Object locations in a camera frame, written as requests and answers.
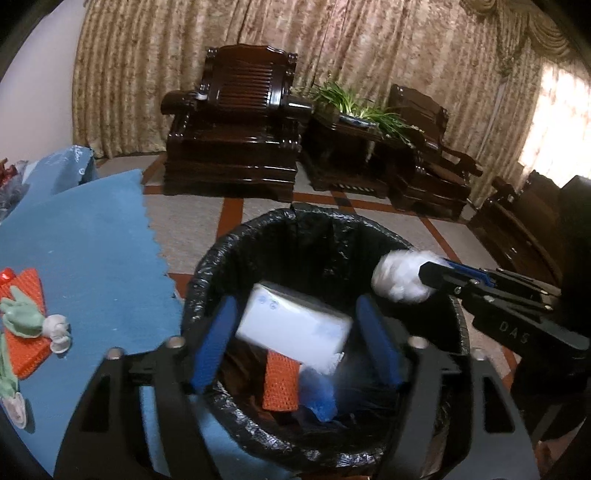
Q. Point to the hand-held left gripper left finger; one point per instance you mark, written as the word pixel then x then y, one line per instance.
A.
pixel 214 341

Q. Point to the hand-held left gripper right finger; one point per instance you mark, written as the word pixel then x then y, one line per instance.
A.
pixel 378 341

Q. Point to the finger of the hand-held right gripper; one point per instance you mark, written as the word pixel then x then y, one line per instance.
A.
pixel 436 277
pixel 475 276

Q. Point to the white tissue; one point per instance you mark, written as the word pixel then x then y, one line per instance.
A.
pixel 397 277

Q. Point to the orange mesh packet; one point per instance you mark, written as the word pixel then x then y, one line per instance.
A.
pixel 280 383
pixel 27 360

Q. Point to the white small box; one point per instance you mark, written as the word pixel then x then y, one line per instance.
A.
pixel 291 323

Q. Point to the blue plastic bag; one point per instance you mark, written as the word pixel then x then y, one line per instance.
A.
pixel 318 397

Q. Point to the trash bin with black bag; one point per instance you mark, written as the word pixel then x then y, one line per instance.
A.
pixel 286 249

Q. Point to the white paper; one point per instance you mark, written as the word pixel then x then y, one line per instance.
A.
pixel 14 410
pixel 55 330

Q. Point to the red embossed packet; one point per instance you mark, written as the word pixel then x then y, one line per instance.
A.
pixel 5 277

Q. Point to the dark wooden sofa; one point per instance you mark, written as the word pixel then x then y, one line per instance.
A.
pixel 521 217

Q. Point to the dark wooden side table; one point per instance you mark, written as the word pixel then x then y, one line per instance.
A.
pixel 341 152

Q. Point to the blue felt tablecloth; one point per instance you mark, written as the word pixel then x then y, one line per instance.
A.
pixel 92 240

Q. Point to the narrow dark wooden armchair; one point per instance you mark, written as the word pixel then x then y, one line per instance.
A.
pixel 415 115

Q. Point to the potted green plant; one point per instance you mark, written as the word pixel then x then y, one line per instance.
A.
pixel 341 99

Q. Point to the beige patterned curtain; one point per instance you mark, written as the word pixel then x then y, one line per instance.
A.
pixel 369 41

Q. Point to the glass fruit bowl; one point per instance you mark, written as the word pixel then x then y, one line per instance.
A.
pixel 11 196

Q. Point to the wide dark wooden armchair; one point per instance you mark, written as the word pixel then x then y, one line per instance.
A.
pixel 249 83

